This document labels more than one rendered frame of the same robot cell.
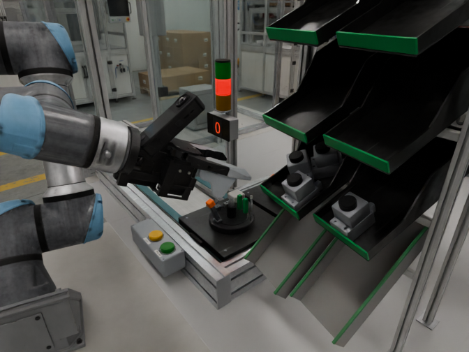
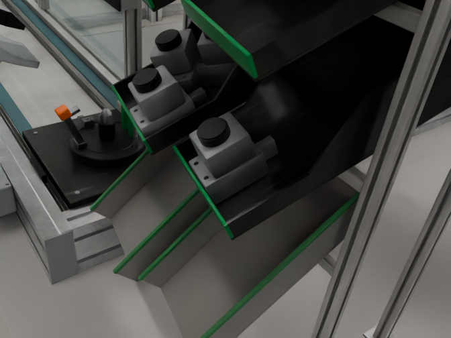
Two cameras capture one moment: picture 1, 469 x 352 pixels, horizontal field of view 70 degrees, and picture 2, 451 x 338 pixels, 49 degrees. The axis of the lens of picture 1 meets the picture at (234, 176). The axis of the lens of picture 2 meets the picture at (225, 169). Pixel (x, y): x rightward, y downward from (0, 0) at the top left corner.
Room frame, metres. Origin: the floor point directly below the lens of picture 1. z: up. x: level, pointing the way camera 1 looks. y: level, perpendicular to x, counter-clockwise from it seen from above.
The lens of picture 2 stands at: (0.10, -0.20, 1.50)
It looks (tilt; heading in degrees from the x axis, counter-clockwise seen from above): 37 degrees down; 359
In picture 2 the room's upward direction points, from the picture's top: 7 degrees clockwise
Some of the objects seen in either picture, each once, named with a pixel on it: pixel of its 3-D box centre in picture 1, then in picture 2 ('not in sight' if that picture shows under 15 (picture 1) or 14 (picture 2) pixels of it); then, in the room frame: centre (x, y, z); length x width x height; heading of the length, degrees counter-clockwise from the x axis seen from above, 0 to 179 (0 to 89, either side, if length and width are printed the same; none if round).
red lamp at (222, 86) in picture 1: (222, 86); not in sight; (1.08, 0.04, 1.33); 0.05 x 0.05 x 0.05
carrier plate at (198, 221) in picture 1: (231, 223); (107, 150); (0.85, 0.01, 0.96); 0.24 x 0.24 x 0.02; 39
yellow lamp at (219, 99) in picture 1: (223, 101); not in sight; (1.08, 0.04, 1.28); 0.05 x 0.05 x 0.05
